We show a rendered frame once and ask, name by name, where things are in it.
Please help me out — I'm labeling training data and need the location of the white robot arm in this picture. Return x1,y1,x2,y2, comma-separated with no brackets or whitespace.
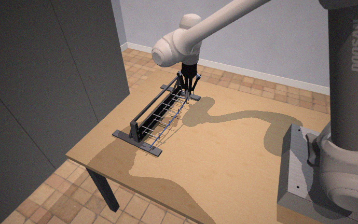
152,0,358,213

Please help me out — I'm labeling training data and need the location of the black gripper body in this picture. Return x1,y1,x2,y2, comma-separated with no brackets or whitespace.
181,63,198,79

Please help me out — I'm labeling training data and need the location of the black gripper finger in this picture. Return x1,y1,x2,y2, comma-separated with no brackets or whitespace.
177,71,188,100
188,73,201,101

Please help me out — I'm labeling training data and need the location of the dark grey rack with cable rings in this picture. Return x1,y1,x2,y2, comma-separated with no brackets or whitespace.
112,76,185,157

